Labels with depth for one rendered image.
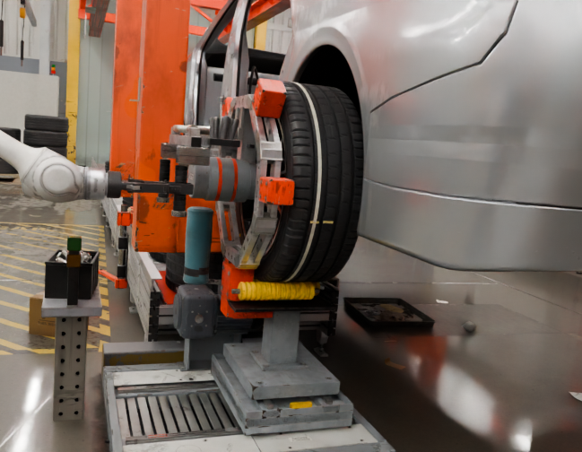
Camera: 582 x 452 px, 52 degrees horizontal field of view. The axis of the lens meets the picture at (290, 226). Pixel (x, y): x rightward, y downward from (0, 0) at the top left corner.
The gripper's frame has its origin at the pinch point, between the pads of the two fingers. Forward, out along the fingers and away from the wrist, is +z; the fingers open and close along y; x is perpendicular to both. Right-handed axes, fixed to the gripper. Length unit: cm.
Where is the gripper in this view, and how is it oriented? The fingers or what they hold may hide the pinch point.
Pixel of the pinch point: (179, 187)
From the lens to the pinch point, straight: 174.1
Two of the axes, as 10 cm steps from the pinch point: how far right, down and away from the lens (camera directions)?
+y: 3.3, 1.6, -9.3
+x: 0.8, -9.9, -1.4
